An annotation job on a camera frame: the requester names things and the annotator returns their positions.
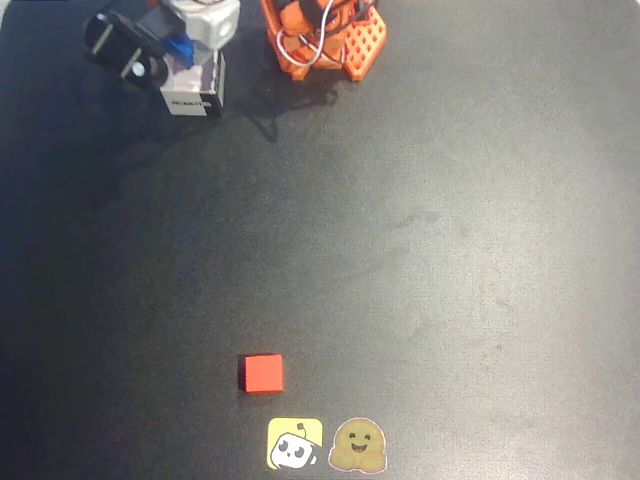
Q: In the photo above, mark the white cardboard box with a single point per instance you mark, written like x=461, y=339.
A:
x=192, y=90

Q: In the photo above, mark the yellow robot sticker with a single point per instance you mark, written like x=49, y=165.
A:
x=295, y=443

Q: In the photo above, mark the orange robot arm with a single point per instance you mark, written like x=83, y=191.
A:
x=325, y=35

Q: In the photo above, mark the red cube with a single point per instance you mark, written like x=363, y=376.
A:
x=263, y=373

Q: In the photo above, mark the hugging face sticker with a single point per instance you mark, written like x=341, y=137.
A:
x=357, y=445

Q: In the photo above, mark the black gripper-mounted camera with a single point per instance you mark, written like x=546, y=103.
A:
x=125, y=50

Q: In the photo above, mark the black desk mat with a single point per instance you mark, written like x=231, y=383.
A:
x=450, y=225

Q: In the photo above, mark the blue cube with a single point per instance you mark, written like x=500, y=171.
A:
x=180, y=50

